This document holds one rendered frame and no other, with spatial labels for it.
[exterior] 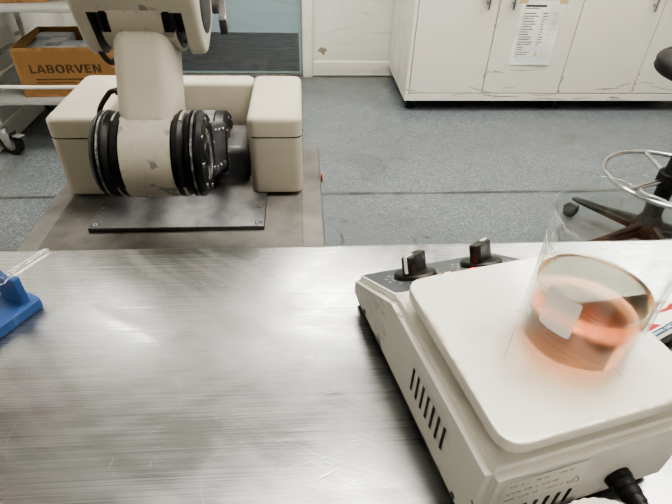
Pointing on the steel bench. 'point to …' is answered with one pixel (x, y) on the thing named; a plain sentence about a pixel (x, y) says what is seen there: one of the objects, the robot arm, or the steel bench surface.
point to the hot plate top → (473, 279)
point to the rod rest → (16, 305)
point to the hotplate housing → (539, 476)
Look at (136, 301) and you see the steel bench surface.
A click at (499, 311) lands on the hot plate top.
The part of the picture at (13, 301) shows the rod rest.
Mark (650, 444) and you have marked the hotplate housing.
